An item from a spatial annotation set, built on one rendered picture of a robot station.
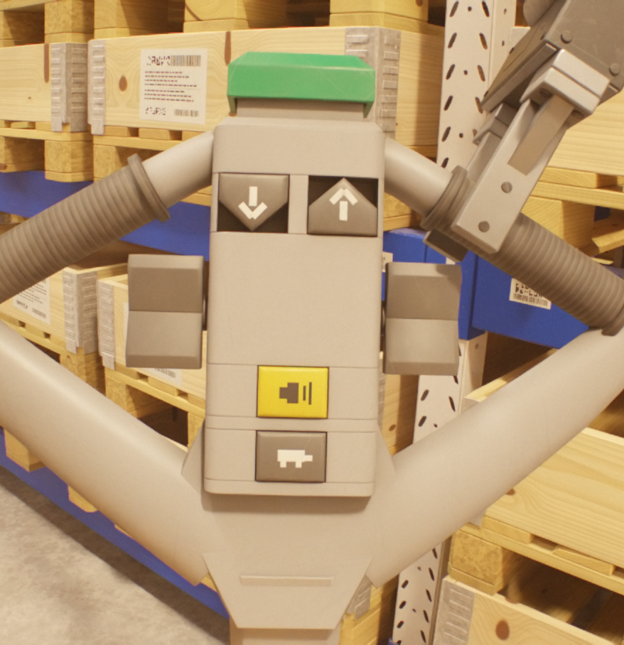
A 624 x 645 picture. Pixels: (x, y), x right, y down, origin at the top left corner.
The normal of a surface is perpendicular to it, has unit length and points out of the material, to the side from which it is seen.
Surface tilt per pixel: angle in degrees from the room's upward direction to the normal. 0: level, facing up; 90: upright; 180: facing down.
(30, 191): 90
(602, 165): 90
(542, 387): 51
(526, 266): 110
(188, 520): 69
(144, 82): 90
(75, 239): 103
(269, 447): 74
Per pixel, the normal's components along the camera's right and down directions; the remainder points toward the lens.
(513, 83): -0.51, 0.86
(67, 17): 0.07, 0.29
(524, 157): -0.22, 0.44
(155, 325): 0.06, -0.28
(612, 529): -0.65, 0.19
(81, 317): 0.75, 0.22
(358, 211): 0.05, 0.01
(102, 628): 0.04, -0.96
